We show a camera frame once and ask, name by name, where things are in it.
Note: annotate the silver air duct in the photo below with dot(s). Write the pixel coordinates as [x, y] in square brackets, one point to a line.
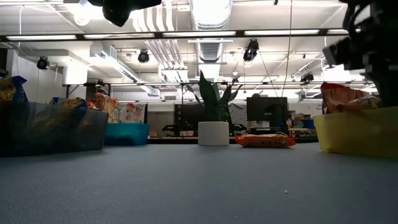
[211, 49]

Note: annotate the grey-blue table mat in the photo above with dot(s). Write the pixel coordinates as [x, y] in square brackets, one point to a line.
[186, 186]

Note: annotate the blue soy sauce ramen pack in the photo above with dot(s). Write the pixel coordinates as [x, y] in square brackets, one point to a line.
[71, 102]
[9, 90]

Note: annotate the teal plastic bin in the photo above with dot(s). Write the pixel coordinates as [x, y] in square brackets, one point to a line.
[127, 135]

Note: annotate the black background monitor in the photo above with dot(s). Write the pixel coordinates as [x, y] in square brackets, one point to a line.
[267, 112]

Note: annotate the red-orange beef ramen pack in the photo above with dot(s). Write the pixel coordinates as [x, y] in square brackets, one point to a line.
[332, 96]
[370, 102]

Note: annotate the blue storage box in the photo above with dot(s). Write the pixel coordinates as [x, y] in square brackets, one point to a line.
[308, 124]

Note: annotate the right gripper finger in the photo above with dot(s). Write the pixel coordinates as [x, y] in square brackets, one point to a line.
[385, 90]

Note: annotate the grey translucent plastic bin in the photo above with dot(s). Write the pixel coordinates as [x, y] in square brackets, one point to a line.
[62, 130]

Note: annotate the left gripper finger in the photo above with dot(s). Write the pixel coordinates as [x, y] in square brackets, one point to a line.
[124, 9]

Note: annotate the colourful poster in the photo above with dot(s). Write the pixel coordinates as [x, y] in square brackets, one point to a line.
[133, 112]

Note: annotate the snake plant in white pot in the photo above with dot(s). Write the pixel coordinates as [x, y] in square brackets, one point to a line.
[213, 133]

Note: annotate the yellow-green plastic bin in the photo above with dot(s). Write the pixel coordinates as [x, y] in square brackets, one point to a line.
[351, 137]

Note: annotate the black overhead light bar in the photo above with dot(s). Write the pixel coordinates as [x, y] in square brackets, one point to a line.
[239, 32]

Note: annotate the black ceiling spotlight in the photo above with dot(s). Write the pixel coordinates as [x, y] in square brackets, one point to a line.
[307, 77]
[250, 53]
[143, 57]
[43, 63]

